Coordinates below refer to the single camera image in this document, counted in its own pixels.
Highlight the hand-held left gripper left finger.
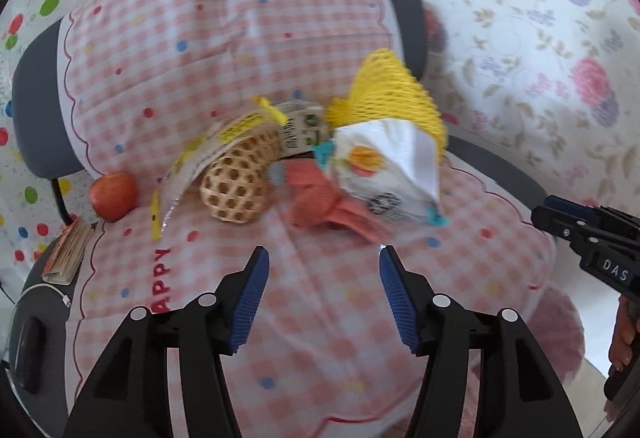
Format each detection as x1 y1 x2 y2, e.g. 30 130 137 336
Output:
62 245 271 438

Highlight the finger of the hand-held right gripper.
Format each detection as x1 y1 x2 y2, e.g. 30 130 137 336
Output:
545 195 601 219
531 205 583 239

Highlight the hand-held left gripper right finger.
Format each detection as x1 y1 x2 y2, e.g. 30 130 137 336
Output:
379 245 583 438

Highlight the beige foam fruit net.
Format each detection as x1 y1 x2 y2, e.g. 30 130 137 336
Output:
200 122 283 223

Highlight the white printed tissue packet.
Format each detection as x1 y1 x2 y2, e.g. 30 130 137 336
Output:
312 118 448 226

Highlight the clear wrapper with yellow label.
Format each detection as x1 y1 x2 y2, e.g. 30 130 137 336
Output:
150 96 286 239

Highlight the small printed carton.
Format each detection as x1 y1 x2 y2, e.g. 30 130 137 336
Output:
274 100 333 161

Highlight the yellow foam fruit net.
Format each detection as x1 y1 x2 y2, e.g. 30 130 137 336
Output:
327 48 448 159

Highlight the person's right hand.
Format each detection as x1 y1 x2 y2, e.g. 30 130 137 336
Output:
607 298 638 373

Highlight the floral printed sheet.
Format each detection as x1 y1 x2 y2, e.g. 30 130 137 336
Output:
370 0 640 249

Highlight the red apple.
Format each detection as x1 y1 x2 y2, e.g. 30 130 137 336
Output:
89 172 140 223

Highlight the stack of paper notes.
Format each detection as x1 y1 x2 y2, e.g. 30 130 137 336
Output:
42 217 96 286

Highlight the black oblong object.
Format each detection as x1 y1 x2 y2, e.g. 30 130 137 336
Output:
14 315 48 394

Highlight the pink checked cloth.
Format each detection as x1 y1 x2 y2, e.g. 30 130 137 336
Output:
57 0 558 438

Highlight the white cable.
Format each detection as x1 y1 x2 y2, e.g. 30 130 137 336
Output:
20 283 73 309

